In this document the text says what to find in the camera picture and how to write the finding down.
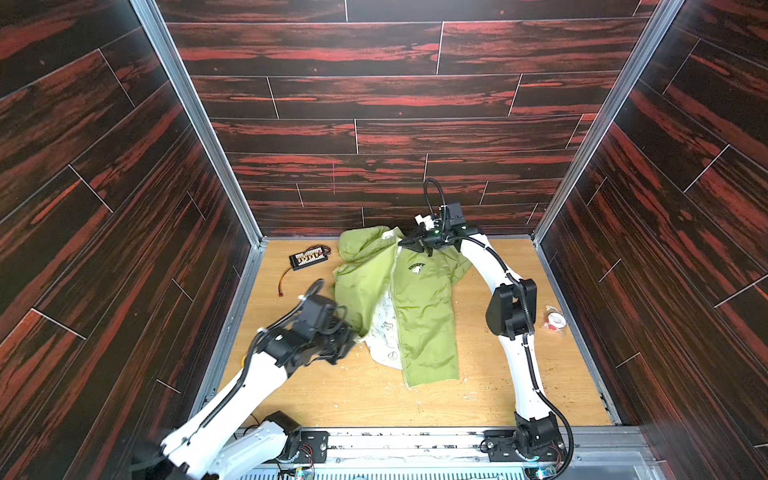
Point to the aluminium front rail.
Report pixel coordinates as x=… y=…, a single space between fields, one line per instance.
x=454 y=453

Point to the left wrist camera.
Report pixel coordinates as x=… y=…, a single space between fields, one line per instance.
x=317 y=312

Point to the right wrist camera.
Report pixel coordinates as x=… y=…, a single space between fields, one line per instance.
x=451 y=216

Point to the green jacket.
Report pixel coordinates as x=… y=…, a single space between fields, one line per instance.
x=400 y=302

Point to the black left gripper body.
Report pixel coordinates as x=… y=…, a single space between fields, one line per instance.
x=339 y=343

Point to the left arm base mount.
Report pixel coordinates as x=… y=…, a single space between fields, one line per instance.
x=302 y=445

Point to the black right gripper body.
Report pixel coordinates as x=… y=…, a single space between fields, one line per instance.
x=420 y=238

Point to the black battery pack with wires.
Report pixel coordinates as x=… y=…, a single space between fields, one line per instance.
x=311 y=256

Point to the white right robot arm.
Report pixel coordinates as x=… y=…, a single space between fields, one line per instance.
x=510 y=316

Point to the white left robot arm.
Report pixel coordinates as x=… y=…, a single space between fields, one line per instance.
x=202 y=447

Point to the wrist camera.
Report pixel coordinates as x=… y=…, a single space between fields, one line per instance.
x=317 y=312
x=451 y=216

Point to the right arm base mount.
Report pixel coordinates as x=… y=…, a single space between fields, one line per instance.
x=522 y=447

